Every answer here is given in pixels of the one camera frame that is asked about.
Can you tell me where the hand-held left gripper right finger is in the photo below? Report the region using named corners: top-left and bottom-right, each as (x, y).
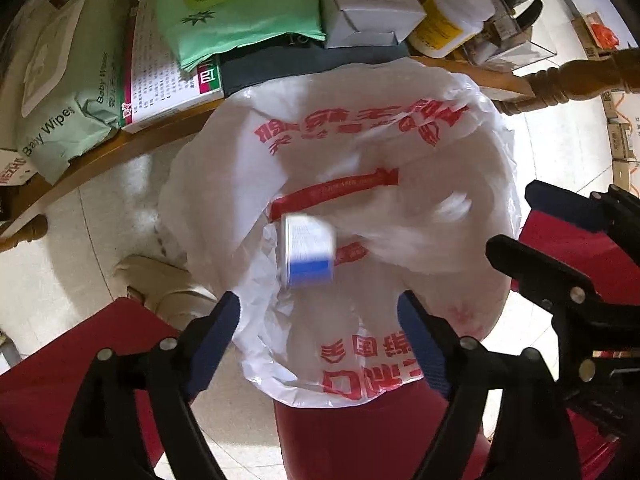
top-left (397, 290), bottom-right (584, 480)

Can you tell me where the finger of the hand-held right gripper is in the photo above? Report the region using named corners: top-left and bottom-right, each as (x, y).
top-left (524, 179), bottom-right (640, 282)
top-left (486, 234), bottom-right (609, 387)

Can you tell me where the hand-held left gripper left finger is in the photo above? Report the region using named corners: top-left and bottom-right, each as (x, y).
top-left (55, 290), bottom-right (242, 480)

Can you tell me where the red bin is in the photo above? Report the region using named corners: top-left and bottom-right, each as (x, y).
top-left (274, 385), bottom-right (488, 480)

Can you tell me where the small white and blue box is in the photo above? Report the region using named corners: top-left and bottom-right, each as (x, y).
top-left (280, 212), bottom-right (337, 289)

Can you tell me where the white plastic bag red print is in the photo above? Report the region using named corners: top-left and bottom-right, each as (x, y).
top-left (157, 55), bottom-right (523, 408)

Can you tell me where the person's beige shoe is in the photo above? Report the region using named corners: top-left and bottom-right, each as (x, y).
top-left (112, 254), bottom-right (218, 333)

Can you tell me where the brown cardboard box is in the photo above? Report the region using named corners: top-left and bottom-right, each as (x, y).
top-left (602, 89), bottom-right (640, 122)
top-left (605, 120), bottom-right (640, 162)
top-left (570, 10), bottom-right (623, 58)

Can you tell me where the wooden side table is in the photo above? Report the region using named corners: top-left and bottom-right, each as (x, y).
top-left (0, 0), bottom-right (640, 256)

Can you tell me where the clear acrylic knife holder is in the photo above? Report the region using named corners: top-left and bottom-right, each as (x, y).
top-left (462, 7), bottom-right (557, 67)

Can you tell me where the orange plastic bag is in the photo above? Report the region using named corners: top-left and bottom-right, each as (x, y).
top-left (590, 22), bottom-right (621, 51)

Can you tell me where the person's left leg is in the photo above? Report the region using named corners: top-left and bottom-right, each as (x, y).
top-left (0, 297), bottom-right (181, 480)

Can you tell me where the yellow bottle with white cap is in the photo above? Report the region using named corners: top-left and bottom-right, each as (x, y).
top-left (409, 0), bottom-right (496, 58)

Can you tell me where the red and white carton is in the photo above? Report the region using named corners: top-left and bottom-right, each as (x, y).
top-left (0, 149), bottom-right (27, 188)

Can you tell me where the white cardboard box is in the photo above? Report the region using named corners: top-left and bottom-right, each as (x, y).
top-left (300, 0), bottom-right (427, 50)

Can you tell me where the white box with red print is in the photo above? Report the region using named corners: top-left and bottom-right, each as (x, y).
top-left (119, 0), bottom-right (226, 135)

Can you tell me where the dark grey flat box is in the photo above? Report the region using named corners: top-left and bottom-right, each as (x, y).
top-left (220, 40), bottom-right (411, 98)

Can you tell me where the pale green baby wipes pack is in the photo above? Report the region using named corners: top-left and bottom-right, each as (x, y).
top-left (0, 0), bottom-right (137, 186)

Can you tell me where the green plastic package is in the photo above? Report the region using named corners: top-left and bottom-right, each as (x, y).
top-left (150, 0), bottom-right (327, 72)

